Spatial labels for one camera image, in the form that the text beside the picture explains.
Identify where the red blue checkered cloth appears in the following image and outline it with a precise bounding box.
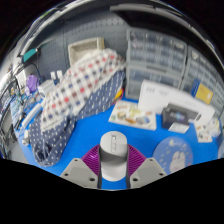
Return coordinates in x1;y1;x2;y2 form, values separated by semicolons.
41;48;127;129

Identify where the food sticker sheet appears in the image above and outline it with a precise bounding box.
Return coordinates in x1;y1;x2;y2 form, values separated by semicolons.
108;99;158;132

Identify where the grey and white computer mouse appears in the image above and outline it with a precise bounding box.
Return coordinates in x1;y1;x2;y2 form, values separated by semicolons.
98;130;130;183

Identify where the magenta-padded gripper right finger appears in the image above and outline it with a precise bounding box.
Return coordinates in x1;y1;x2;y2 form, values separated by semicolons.
125;144;168;190

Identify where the clear plastic bag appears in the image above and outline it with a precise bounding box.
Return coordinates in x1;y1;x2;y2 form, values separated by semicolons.
206;116;223;138

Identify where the round blue rabbit mouse pad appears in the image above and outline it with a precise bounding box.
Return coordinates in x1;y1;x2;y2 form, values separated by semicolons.
152;135;195;175

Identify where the navy polka dot cloth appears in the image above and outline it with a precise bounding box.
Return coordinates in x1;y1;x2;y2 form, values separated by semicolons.
28;68;127;168

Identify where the yellow object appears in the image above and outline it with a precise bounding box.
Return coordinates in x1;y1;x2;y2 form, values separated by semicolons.
113;88;125;101

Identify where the dark shelf unit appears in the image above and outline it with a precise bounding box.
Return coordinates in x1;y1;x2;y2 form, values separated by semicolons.
109;3;214;44

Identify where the beige woven basket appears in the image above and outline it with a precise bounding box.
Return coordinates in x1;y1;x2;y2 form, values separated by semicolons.
67;37;106;66

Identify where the small black product box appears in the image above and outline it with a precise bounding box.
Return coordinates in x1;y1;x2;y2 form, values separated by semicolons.
161;103;203;134

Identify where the purple object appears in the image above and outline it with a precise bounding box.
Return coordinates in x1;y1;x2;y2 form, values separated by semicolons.
25;73;40;94

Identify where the white keyboard packaging box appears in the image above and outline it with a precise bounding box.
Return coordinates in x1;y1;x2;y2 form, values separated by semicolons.
137;79;217;128

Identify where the grey pegboard panel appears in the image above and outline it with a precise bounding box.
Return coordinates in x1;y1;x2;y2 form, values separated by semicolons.
38;16;129;79

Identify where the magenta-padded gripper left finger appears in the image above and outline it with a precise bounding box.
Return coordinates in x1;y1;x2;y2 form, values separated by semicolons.
59;144;103;190

